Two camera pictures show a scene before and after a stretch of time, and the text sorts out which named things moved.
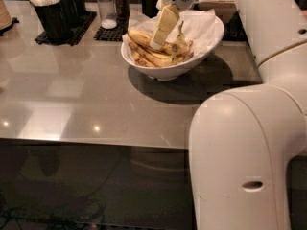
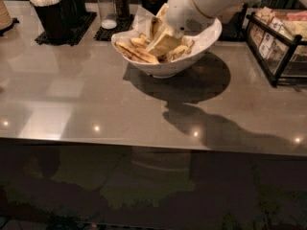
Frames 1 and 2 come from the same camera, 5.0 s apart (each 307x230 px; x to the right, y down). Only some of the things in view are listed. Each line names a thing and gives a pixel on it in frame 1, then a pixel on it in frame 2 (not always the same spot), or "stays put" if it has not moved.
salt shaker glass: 106,6 stays put
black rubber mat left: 83,26 stays put
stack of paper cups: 5,16 stays put
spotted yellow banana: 144,38 to 136,52
